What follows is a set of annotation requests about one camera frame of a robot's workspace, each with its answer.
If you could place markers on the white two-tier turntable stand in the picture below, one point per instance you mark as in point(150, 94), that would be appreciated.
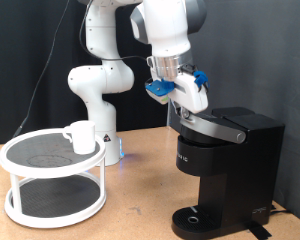
point(53, 151)

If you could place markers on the silver vertical pole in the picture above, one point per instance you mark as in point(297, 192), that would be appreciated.
point(168, 116)

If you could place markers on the black tape strip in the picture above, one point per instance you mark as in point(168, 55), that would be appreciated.
point(258, 230)

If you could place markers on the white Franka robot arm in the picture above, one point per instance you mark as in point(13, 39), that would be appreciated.
point(100, 80)

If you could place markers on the black Keurig coffee machine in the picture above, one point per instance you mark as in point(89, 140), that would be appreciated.
point(243, 166)

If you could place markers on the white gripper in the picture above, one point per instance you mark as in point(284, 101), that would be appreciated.
point(190, 93)

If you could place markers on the white plastic mug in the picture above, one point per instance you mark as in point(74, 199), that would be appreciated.
point(83, 140)

